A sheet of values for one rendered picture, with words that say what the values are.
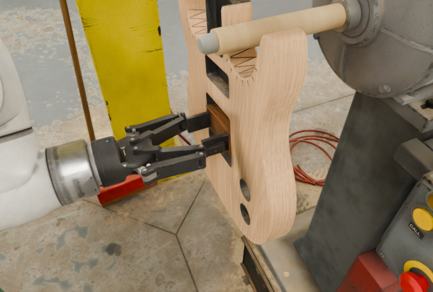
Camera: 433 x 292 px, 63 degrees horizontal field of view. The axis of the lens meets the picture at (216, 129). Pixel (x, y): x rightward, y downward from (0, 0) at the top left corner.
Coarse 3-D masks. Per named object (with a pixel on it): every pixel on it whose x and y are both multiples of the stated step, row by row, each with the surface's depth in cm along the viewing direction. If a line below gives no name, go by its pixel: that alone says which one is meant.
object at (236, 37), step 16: (288, 16) 44; (304, 16) 44; (320, 16) 45; (336, 16) 45; (224, 32) 41; (240, 32) 41; (256, 32) 42; (272, 32) 43; (224, 48) 41; (240, 48) 42
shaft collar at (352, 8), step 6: (336, 0) 47; (342, 0) 46; (348, 0) 46; (354, 0) 46; (348, 6) 45; (354, 6) 45; (360, 6) 46; (348, 12) 45; (354, 12) 45; (360, 12) 46; (348, 18) 46; (354, 18) 46; (360, 18) 46; (348, 24) 46; (354, 24) 46; (336, 30) 48; (342, 30) 47; (348, 30) 48
